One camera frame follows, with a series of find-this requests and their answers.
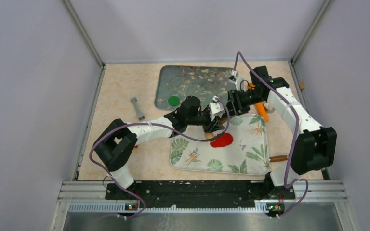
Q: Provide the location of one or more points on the teal blossom pattern tray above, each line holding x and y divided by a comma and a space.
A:
200, 81

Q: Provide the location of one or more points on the small wooden block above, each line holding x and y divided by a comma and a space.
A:
301, 85

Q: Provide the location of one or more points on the metal scraper wooden handle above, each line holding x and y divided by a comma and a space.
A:
279, 158

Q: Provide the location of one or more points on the red dough piece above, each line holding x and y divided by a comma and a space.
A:
223, 141

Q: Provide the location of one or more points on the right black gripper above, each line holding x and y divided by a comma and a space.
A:
231, 107

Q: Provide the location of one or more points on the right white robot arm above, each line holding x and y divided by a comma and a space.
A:
313, 145

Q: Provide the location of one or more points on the grey dumbbell shaped tool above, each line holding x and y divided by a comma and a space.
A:
140, 115

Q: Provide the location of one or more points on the orange toy carrot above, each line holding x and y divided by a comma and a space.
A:
260, 108

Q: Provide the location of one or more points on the white leaf pattern tray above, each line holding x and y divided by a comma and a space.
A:
248, 154

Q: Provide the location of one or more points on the small round metal cup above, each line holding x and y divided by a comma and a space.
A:
269, 108

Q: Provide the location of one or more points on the green dough disc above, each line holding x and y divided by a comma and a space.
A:
174, 101

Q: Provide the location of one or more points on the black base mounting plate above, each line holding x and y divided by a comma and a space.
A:
200, 193

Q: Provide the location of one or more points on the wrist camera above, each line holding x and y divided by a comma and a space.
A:
216, 108
236, 80

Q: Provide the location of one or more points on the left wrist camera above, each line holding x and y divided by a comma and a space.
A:
216, 108

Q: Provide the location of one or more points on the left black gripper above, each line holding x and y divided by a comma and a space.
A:
211, 126

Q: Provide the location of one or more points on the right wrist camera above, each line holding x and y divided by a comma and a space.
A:
236, 80

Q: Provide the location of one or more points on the wooden rolling pin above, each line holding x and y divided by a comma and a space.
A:
211, 136

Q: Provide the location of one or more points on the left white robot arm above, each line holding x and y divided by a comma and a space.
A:
116, 143

